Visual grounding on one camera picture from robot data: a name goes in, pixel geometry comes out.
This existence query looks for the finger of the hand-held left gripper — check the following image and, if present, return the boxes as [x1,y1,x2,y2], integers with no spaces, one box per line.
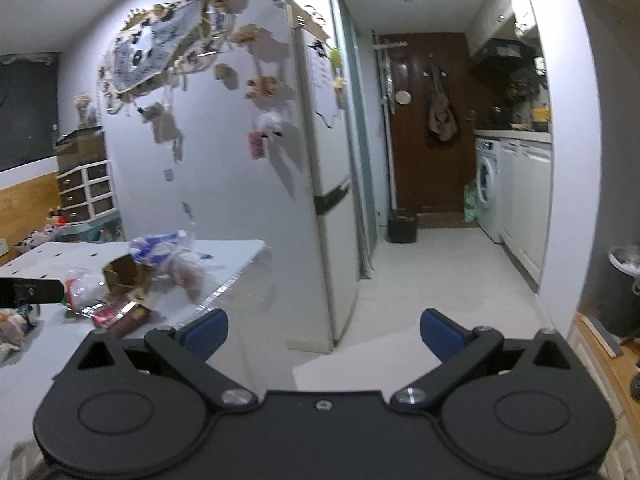
[0,277,65,309]

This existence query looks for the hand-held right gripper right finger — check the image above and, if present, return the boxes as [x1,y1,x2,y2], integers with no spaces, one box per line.
[390,308,577,412]

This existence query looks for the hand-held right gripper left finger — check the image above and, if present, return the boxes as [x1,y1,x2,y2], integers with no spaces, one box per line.
[75,309,259,408]

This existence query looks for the clear plastic bag orange print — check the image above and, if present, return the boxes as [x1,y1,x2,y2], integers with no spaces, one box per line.
[64,269,109,313]

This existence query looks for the blue white plastic bag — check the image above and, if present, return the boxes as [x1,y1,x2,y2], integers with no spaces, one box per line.
[129,231,201,267]

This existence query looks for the white crumpled wrapper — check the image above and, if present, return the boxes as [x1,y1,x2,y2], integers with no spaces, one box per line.
[0,309,40,357]

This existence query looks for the pink crumpled plastic bag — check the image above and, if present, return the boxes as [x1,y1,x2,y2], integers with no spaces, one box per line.
[162,249,207,303]

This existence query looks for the red snack packet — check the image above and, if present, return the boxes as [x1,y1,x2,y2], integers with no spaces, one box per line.
[91,299,153,338]

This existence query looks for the brown cardboard piece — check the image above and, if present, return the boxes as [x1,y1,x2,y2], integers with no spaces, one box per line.
[101,253,153,297]

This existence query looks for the small black bin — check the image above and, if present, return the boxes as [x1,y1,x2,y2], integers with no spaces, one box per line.
[387,209,419,244]

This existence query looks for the white drawer cabinet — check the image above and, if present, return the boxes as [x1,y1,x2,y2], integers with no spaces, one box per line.
[56,160,119,224]

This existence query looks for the green plastic bag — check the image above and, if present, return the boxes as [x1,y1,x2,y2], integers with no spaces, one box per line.
[462,182,482,224]

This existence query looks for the cardboard box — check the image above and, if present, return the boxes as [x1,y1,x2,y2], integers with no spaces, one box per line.
[54,129,107,172]

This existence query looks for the white washing machine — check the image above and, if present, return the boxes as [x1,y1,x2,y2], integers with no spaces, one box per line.
[474,137,504,244]

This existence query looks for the white kitchen cabinets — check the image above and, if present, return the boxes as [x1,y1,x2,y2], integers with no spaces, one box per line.
[500,136,553,283]

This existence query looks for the brown entrance door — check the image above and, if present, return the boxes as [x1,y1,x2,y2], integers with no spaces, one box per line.
[377,32,482,227]

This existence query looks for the grey waste bin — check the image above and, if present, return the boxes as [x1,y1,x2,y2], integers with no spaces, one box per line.
[594,246,640,338]

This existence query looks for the dried flower vase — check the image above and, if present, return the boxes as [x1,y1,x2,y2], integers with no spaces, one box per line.
[74,91,99,129]

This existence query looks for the white refrigerator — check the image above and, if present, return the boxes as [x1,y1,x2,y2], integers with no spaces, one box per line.
[286,0,373,353]

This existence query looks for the brown hanging bag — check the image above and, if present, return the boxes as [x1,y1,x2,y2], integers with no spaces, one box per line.
[425,66,459,147]

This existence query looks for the white paper sheet on refrigerator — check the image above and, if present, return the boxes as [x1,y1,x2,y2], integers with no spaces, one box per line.
[306,44,342,128]

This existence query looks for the black range hood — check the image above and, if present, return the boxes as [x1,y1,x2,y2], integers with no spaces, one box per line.
[471,38,525,70]

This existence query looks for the panda wall hanging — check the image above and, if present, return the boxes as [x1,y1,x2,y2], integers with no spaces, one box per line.
[98,0,251,113]

